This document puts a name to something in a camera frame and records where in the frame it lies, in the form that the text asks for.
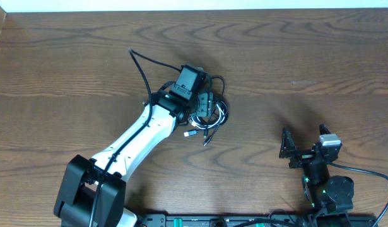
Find white USB cable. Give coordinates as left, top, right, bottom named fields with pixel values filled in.
left=183, top=102, right=226, bottom=137

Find black USB-C cable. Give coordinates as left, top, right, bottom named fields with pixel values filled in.
left=202, top=75, right=228, bottom=147

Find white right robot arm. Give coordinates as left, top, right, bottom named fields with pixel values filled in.
left=279, top=124, right=354, bottom=227

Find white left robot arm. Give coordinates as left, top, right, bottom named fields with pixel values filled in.
left=53, top=90, right=223, bottom=226

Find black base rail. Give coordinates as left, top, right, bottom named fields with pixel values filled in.
left=135, top=210, right=377, bottom=227

